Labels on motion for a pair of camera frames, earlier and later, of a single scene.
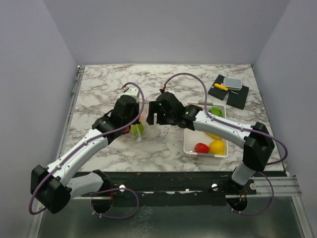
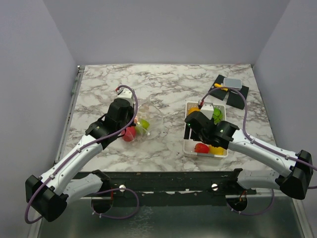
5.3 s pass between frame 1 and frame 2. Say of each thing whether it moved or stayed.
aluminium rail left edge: stayed
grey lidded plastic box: stayed
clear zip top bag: stayed
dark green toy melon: stayed
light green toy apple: moved
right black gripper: moved
